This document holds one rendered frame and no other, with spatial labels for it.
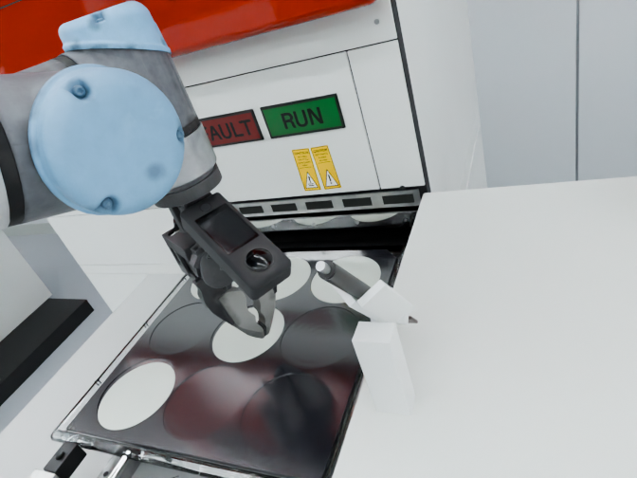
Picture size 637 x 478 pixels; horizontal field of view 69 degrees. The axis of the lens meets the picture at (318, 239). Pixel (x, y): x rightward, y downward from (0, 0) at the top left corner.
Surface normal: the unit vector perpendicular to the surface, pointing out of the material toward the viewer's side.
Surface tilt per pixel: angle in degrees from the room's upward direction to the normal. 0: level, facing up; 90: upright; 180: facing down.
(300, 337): 0
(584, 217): 0
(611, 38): 90
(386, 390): 90
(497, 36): 90
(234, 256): 28
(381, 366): 90
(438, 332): 0
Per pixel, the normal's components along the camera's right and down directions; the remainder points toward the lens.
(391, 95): -0.33, 0.59
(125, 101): 0.72, 0.20
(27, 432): -0.29, -0.80
